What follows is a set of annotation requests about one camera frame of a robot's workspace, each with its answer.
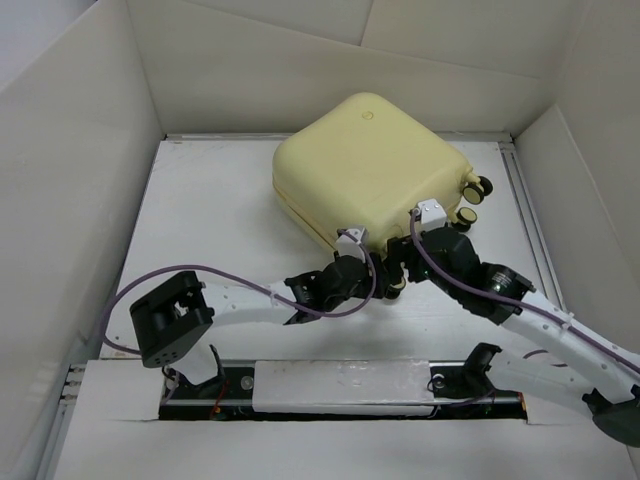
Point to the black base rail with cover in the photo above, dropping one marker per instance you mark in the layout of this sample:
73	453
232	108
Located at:
332	390

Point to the yellow hard-shell suitcase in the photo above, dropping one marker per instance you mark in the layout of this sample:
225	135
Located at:
367	163

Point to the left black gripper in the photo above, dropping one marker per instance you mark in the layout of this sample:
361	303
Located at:
365	289

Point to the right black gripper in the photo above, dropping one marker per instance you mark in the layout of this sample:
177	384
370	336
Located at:
403	249

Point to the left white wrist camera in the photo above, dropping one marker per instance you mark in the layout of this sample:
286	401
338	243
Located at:
351	241

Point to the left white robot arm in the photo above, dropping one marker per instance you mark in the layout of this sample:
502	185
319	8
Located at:
172	321

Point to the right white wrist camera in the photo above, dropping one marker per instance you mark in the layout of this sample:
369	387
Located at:
430	215

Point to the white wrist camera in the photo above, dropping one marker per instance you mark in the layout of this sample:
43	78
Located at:
430	215
351	241

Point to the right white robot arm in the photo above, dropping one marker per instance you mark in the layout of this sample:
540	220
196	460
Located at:
591	376

